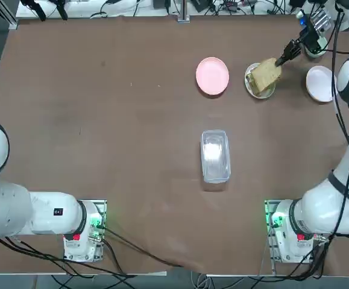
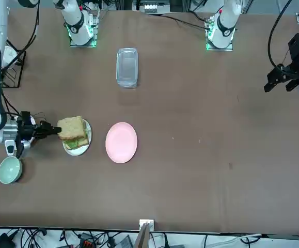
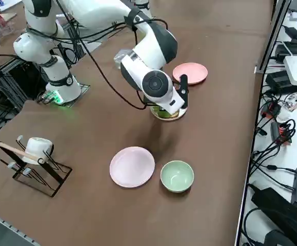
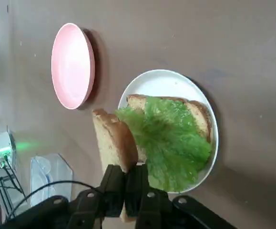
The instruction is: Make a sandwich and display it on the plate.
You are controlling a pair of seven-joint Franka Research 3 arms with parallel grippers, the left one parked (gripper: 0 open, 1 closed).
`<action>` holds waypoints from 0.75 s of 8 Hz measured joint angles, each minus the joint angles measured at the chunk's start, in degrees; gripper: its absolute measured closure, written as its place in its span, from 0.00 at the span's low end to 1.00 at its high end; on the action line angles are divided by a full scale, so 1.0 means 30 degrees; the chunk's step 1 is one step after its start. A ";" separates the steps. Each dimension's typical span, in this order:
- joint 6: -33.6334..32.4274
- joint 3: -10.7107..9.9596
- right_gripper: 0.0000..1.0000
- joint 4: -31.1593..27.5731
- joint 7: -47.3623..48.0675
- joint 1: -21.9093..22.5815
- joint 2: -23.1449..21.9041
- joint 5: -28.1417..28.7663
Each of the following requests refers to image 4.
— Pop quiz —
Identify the bread slice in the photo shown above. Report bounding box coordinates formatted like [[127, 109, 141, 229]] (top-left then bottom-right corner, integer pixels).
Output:
[[127, 94, 212, 164], [92, 108, 148, 224]]

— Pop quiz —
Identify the clear plastic container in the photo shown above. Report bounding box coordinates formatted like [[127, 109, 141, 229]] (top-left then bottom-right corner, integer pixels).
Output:
[[30, 153, 73, 207]]

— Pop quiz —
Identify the pink round plate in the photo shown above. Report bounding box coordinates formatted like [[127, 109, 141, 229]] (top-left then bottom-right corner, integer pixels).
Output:
[[51, 22, 96, 110]]

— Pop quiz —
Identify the green lettuce leaf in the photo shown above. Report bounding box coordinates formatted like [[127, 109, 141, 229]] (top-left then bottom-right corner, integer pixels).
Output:
[[115, 96, 212, 193]]

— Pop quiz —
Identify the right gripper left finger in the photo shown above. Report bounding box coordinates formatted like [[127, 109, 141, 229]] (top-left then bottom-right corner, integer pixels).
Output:
[[0, 164, 126, 229]]

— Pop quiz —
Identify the black table cable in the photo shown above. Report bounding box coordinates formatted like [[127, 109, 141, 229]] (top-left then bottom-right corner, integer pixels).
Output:
[[1, 161, 28, 203]]

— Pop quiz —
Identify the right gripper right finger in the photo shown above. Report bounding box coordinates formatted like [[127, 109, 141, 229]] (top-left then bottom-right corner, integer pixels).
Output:
[[125, 164, 238, 229]]

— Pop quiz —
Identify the white round plate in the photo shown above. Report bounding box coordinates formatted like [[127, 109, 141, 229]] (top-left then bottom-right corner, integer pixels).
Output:
[[118, 69, 220, 194]]

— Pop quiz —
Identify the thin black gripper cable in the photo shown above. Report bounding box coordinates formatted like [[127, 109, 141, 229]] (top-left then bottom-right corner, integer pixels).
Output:
[[8, 180, 98, 220]]

